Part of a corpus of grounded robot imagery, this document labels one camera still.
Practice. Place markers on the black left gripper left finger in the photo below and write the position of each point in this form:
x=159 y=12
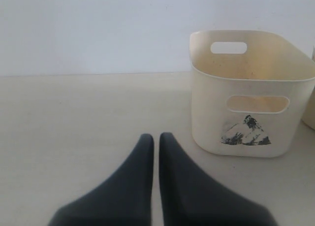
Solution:
x=124 y=199

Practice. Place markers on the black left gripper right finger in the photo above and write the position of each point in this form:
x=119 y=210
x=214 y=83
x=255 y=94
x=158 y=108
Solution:
x=190 y=197

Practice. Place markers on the cream plastic storage bin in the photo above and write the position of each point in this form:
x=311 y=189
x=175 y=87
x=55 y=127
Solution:
x=249 y=90

